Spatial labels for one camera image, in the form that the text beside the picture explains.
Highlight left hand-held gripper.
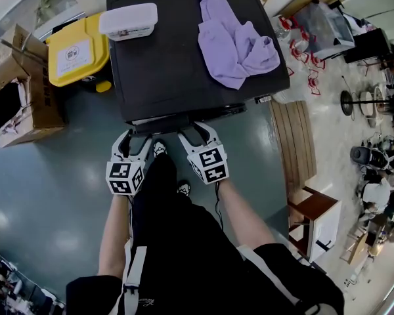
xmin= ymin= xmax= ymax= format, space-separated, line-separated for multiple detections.
xmin=105 ymin=129 xmax=154 ymax=196

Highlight round white low table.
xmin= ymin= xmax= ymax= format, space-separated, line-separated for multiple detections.
xmin=357 ymin=87 xmax=385 ymax=128

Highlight person's black clothing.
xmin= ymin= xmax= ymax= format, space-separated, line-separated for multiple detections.
xmin=65 ymin=152 xmax=345 ymax=315

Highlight person's right forearm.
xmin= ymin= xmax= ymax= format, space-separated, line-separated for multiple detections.
xmin=216 ymin=180 xmax=277 ymax=253

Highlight white harness strap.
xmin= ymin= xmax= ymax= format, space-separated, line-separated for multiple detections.
xmin=118 ymin=240 xmax=148 ymax=315

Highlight person's left forearm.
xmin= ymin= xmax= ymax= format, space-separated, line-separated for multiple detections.
xmin=97 ymin=194 xmax=134 ymax=277

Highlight white bags with red handles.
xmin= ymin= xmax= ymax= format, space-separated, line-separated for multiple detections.
xmin=271 ymin=14 xmax=326 ymax=105

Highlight wooden slatted step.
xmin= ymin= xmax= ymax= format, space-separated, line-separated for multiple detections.
xmin=269 ymin=100 xmax=318 ymax=203

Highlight black and white wheeled robot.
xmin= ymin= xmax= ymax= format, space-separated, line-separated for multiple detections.
xmin=350 ymin=145 xmax=393 ymax=171

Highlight purple cloth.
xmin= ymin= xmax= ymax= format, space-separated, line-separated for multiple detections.
xmin=192 ymin=0 xmax=281 ymax=91

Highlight white plastic lidded container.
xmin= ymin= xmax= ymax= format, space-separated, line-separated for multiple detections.
xmin=98 ymin=3 xmax=159 ymax=42

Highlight brown cardboard box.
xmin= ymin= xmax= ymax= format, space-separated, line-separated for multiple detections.
xmin=0 ymin=24 xmax=68 ymax=149

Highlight black bin with yellow lid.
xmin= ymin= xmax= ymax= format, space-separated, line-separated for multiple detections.
xmin=47 ymin=11 xmax=113 ymax=94

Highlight clear plastic storage bin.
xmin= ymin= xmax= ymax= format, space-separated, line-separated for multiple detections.
xmin=294 ymin=0 xmax=355 ymax=60

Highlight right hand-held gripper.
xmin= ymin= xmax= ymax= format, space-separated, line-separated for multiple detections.
xmin=177 ymin=121 xmax=230 ymax=186

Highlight white table with brown frame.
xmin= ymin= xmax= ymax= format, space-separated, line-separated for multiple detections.
xmin=287 ymin=185 xmax=343 ymax=264

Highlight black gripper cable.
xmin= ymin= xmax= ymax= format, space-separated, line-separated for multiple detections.
xmin=214 ymin=181 xmax=225 ymax=230

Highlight black and white shoe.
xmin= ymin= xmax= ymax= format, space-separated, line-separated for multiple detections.
xmin=152 ymin=138 xmax=168 ymax=159
xmin=177 ymin=179 xmax=192 ymax=197

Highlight tall black cabinet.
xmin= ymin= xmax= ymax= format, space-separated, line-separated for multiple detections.
xmin=343 ymin=28 xmax=393 ymax=65

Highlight black standing fan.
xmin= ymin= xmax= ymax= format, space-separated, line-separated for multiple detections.
xmin=340 ymin=89 xmax=394 ymax=118

